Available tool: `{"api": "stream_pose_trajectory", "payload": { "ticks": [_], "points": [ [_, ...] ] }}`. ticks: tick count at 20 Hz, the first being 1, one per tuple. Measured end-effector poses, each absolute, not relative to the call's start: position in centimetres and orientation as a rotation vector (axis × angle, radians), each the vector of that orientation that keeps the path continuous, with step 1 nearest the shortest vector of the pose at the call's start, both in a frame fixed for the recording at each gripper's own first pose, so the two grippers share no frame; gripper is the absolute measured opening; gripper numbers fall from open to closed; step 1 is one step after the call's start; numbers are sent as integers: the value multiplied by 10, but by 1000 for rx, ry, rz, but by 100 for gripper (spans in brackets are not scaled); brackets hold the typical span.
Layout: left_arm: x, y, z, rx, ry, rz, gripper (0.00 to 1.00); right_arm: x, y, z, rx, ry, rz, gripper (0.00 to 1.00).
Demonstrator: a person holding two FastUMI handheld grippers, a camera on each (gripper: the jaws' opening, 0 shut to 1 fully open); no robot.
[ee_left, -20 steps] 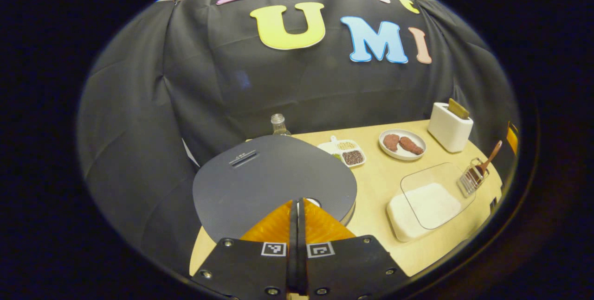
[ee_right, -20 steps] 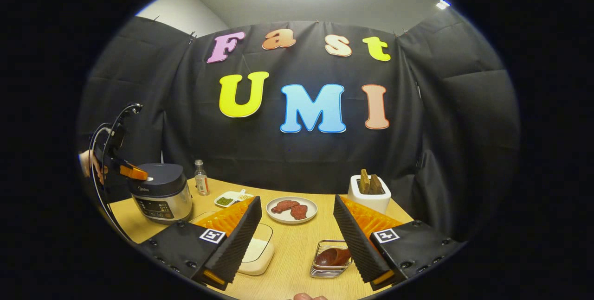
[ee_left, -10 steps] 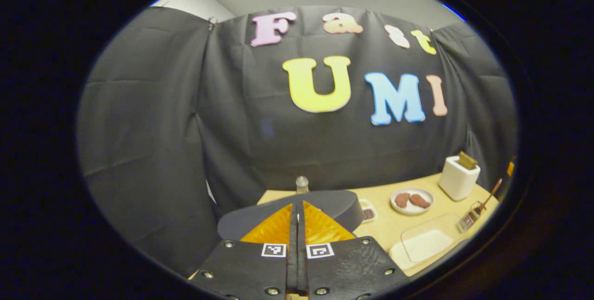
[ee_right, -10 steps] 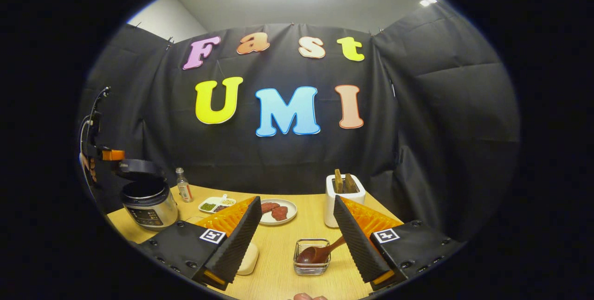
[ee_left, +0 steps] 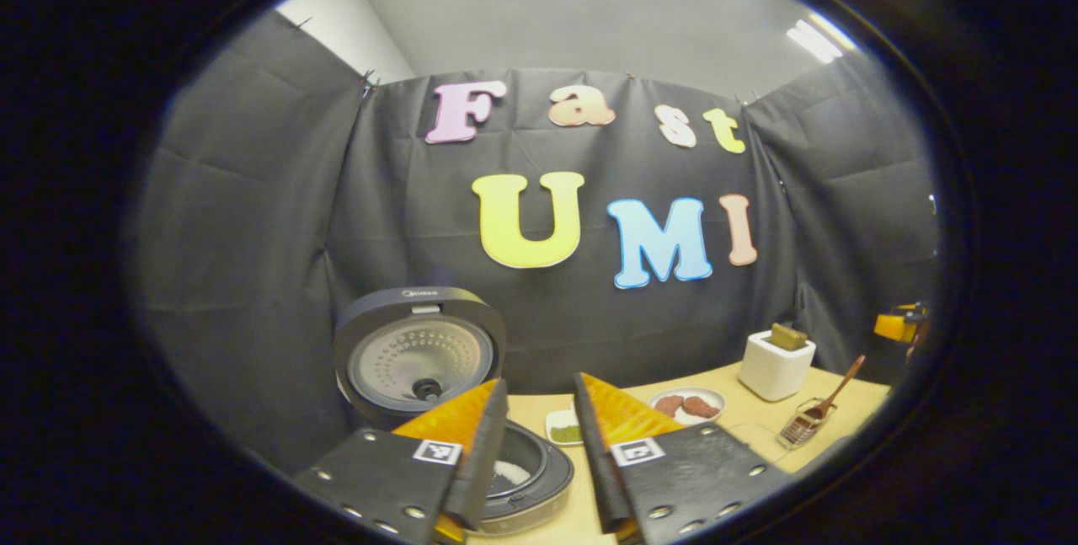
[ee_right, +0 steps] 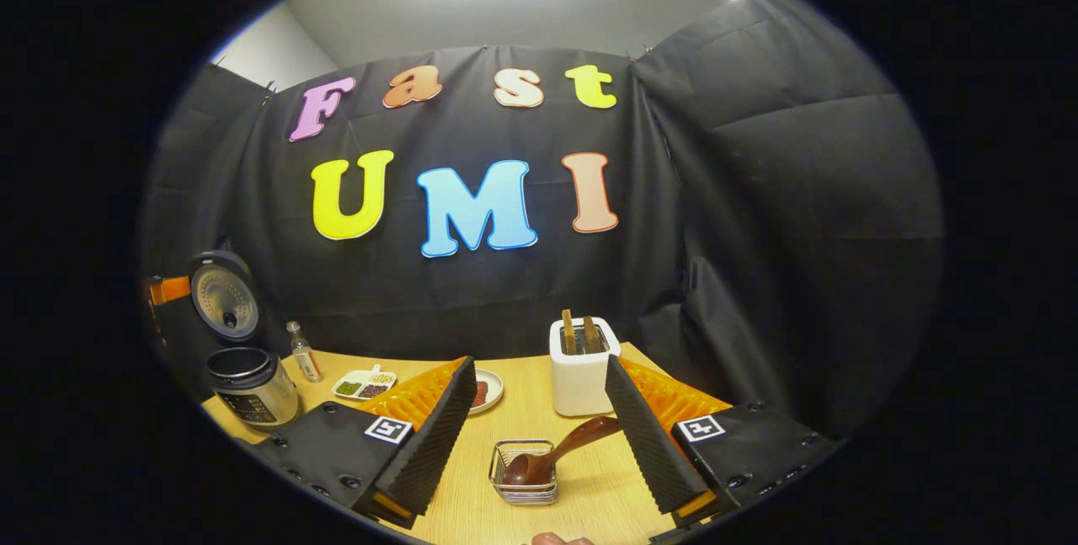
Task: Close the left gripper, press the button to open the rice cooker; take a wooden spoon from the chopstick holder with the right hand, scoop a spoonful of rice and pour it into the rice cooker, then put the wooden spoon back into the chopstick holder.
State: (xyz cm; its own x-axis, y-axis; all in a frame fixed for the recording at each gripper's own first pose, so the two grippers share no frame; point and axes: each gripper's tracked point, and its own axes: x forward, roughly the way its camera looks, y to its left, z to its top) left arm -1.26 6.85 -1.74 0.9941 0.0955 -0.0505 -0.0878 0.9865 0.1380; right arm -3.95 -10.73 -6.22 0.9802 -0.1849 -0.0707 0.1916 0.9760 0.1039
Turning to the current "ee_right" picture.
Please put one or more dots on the reddish meat piece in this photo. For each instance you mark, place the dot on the reddish meat piece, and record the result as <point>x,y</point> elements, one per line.
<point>480,394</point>

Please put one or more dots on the small clear glass bottle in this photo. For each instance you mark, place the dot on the small clear glass bottle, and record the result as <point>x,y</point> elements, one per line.
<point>305,360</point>

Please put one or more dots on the silver black rice cooker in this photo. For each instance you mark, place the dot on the silver black rice cooker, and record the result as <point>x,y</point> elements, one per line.
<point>253,393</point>

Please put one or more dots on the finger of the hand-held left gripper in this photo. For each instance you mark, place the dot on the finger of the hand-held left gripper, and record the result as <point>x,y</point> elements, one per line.
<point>171,289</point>

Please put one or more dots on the round white plate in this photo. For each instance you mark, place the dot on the round white plate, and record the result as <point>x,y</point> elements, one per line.
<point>495,389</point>

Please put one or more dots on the white chopstick holder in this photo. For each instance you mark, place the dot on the white chopstick holder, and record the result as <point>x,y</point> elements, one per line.
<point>581,385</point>

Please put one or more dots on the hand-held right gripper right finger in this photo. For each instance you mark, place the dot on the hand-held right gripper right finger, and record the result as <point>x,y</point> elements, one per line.
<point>644,444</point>

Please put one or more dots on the black backdrop cloth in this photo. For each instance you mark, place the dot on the black backdrop cloth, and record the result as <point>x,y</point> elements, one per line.
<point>758,233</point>

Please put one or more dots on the white divided bean dish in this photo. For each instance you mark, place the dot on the white divided bean dish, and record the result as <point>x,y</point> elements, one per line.
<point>364,382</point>

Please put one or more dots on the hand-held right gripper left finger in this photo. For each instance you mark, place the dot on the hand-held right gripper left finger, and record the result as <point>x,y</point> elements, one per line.
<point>438,444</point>

